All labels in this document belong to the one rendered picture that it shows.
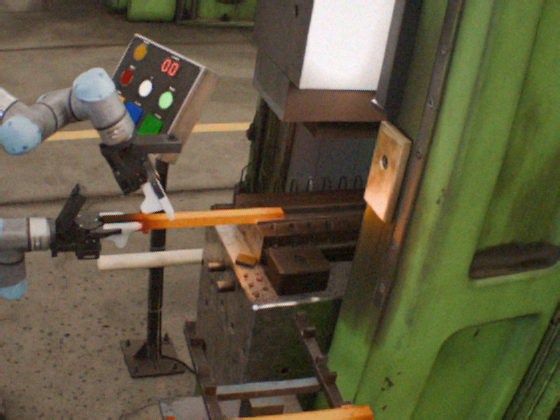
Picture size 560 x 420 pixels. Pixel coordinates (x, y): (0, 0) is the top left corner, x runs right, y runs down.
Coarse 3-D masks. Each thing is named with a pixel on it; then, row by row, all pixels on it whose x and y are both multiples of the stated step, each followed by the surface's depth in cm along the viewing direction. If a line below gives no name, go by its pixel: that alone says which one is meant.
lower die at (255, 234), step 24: (288, 192) 180; (312, 192) 181; (336, 192) 183; (360, 192) 185; (312, 216) 167; (336, 216) 169; (360, 216) 172; (264, 240) 159; (288, 240) 162; (336, 240) 167
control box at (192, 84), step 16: (128, 48) 205; (160, 48) 197; (128, 64) 203; (144, 64) 199; (160, 64) 195; (192, 64) 189; (112, 80) 206; (144, 80) 197; (160, 80) 194; (176, 80) 191; (192, 80) 187; (208, 80) 190; (128, 96) 200; (144, 96) 196; (160, 96) 192; (176, 96) 189; (192, 96) 188; (208, 96) 193; (144, 112) 195; (160, 112) 191; (176, 112) 188; (192, 112) 191; (176, 128) 189; (192, 128) 194; (176, 160) 195
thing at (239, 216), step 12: (108, 216) 151; (120, 216) 152; (132, 216) 153; (144, 216) 153; (156, 216) 155; (180, 216) 157; (192, 216) 158; (204, 216) 158; (216, 216) 159; (228, 216) 160; (240, 216) 161; (252, 216) 162; (264, 216) 164; (276, 216) 165; (144, 228) 153; (156, 228) 155; (168, 228) 156
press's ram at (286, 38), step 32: (288, 0) 138; (320, 0) 127; (352, 0) 129; (384, 0) 132; (256, 32) 156; (288, 32) 139; (320, 32) 131; (352, 32) 133; (384, 32) 135; (288, 64) 140; (320, 64) 135; (352, 64) 137
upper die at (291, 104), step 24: (264, 72) 152; (264, 96) 153; (288, 96) 142; (312, 96) 144; (336, 96) 146; (360, 96) 148; (288, 120) 145; (312, 120) 147; (336, 120) 149; (360, 120) 151; (384, 120) 153
